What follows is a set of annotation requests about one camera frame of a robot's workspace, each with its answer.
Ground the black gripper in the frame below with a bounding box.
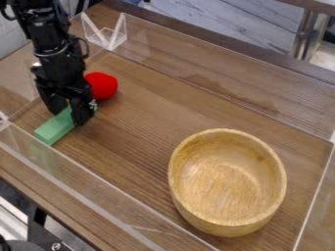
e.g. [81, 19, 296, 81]
[30, 48, 97, 127]

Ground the black table leg bracket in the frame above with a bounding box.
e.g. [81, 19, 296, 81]
[28, 207, 73, 251]

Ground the clear acrylic corner bracket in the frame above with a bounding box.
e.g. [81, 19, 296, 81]
[81, 13, 127, 51]

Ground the brown wooden bowl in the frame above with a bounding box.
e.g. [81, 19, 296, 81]
[167, 128, 288, 237]

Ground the red plush strawberry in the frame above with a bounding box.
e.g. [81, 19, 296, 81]
[85, 73, 117, 100]

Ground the clear acrylic tray wall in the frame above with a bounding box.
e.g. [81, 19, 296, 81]
[0, 113, 219, 251]

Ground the background wooden table leg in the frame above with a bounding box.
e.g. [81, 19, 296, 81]
[293, 10, 329, 62]

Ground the green rectangular block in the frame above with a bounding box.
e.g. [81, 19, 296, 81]
[33, 108, 74, 145]

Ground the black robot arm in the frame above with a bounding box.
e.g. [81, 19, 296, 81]
[0, 0, 94, 126]

